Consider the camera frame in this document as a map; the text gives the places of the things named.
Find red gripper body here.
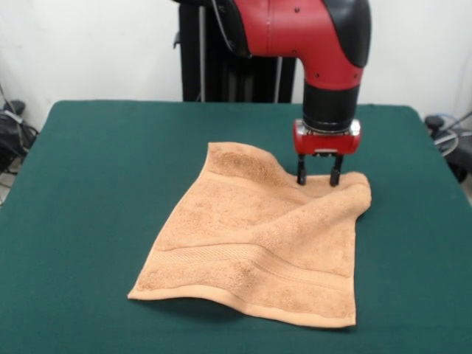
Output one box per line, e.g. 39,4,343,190
292,118,363,156

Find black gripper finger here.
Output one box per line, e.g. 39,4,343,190
329,153,346,187
296,153,308,186

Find tan terry towel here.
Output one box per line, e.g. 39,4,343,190
127,142,372,328

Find black wheeled stand base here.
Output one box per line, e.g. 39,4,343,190
0,99,40,174
423,110,472,185

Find dark green table cloth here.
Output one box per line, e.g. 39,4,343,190
0,100,472,354

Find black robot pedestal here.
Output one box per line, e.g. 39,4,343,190
171,0,307,103

